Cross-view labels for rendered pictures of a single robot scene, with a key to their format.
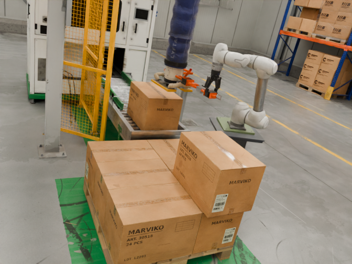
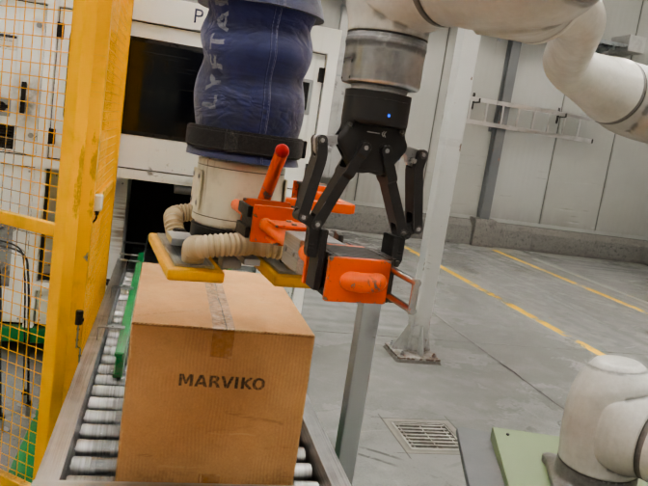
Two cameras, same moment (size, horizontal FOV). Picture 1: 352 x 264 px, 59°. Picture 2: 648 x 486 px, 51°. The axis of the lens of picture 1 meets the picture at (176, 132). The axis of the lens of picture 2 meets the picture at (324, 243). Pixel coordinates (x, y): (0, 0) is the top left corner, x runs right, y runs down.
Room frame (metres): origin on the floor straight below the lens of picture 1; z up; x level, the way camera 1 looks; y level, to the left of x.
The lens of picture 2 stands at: (1.83, -0.40, 1.39)
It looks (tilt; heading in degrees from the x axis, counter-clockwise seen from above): 9 degrees down; 16
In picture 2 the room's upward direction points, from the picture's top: 8 degrees clockwise
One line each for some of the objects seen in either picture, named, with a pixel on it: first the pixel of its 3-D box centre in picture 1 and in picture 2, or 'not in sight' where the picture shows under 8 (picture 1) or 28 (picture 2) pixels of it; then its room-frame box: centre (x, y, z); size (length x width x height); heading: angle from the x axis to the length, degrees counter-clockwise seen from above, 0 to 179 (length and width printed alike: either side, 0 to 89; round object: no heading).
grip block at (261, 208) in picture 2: (187, 81); (270, 221); (2.86, -0.01, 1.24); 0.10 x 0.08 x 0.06; 127
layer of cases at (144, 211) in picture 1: (155, 189); not in sight; (2.36, 0.08, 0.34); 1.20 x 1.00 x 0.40; 30
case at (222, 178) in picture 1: (215, 169); not in sight; (2.20, -0.36, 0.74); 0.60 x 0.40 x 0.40; 30
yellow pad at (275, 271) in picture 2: (179, 84); (277, 255); (3.12, 0.06, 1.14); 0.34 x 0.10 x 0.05; 37
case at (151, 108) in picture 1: (153, 106); (207, 366); (3.41, 0.31, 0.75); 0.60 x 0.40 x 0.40; 30
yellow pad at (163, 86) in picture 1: (163, 84); (183, 248); (3.00, 0.21, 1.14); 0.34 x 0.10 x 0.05; 37
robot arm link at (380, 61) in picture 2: (217, 66); (383, 66); (2.59, -0.22, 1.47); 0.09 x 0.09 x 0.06
